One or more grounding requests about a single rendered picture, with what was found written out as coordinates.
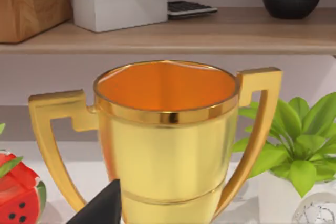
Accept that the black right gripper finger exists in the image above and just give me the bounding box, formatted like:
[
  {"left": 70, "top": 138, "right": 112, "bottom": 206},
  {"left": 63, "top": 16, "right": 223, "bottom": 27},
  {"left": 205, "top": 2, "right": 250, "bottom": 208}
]
[{"left": 67, "top": 178, "right": 122, "bottom": 224}]

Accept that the gold trophy cup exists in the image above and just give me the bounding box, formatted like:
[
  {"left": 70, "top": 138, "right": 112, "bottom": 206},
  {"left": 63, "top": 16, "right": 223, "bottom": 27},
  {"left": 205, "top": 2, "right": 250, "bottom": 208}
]
[{"left": 28, "top": 60, "right": 284, "bottom": 224}]

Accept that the red watermelon-print pot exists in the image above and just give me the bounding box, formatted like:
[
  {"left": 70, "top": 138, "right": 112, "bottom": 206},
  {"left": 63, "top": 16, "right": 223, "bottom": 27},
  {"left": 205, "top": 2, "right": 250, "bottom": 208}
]
[{"left": 0, "top": 123, "right": 47, "bottom": 224}]

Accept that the wooden shelf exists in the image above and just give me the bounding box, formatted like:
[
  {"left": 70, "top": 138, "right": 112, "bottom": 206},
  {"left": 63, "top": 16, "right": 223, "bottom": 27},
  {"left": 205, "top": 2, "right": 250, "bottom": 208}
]
[{"left": 0, "top": 5, "right": 336, "bottom": 57}]

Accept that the green plant in white pot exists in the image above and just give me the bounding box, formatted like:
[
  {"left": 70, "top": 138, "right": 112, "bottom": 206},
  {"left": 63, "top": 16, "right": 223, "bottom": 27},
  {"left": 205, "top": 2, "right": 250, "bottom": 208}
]
[{"left": 232, "top": 92, "right": 336, "bottom": 224}]

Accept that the white tissue box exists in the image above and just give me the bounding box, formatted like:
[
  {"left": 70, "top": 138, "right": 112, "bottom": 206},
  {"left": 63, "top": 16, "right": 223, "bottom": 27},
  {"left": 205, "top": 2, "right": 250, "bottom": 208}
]
[{"left": 72, "top": 0, "right": 169, "bottom": 33}]

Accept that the black keyboard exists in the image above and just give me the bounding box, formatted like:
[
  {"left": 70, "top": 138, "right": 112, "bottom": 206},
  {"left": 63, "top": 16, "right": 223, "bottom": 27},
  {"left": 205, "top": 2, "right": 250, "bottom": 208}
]
[{"left": 167, "top": 0, "right": 218, "bottom": 20}]

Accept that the wooden block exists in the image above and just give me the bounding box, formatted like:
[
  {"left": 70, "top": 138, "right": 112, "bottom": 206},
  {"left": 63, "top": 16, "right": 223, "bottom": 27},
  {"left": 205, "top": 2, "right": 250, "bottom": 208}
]
[{"left": 0, "top": 0, "right": 72, "bottom": 45}]

